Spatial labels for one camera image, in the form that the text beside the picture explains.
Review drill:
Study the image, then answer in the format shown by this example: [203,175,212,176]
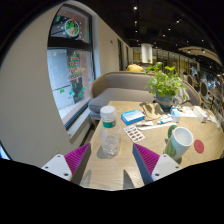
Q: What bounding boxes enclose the flat blue box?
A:
[120,109,146,126]

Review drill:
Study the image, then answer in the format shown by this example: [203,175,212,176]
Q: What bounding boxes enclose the dark-framed window with decorations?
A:
[46,3,97,130]

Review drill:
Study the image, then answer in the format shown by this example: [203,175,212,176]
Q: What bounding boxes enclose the grey curved sofa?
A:
[88,70,203,121]

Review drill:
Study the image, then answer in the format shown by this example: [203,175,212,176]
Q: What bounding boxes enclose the long white stick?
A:
[137,122,178,131]

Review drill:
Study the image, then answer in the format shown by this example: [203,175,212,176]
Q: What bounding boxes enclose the green potted plant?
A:
[144,61,186,111]

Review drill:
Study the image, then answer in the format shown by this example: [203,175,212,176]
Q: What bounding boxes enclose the ceiling lights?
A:
[131,4,208,54]

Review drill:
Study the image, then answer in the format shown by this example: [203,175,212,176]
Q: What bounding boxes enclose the small light blue box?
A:
[169,106,183,124]

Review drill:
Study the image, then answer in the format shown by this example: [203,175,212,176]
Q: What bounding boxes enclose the white and orange tissue box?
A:
[193,105,209,123]

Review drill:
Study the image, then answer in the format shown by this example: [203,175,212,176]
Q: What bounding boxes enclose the flat round red coaster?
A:
[193,139,205,155]

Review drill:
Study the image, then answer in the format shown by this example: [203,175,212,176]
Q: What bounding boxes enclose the white squeezed tube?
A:
[135,120,155,128]

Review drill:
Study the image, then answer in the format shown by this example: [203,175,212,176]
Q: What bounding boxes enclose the group of round-backed chairs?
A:
[186,71,224,111]

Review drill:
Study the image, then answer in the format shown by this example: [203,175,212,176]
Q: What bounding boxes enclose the clear plastic bottle green label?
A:
[99,105,122,157]

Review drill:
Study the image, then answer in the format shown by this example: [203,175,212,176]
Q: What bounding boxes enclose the white mug with green print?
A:
[163,124,195,162]

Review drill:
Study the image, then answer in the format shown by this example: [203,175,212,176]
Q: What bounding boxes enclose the white tube with green cap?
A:
[156,115,174,125]

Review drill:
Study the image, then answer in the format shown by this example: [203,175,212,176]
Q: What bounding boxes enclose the blister pill pack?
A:
[123,124,146,143]

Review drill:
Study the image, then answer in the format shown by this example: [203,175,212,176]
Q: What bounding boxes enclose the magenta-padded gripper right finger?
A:
[132,143,184,186]

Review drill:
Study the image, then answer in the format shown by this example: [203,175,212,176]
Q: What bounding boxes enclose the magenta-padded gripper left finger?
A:
[41,142,92,186]

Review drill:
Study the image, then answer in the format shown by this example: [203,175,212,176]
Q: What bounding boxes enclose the person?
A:
[125,63,146,73]

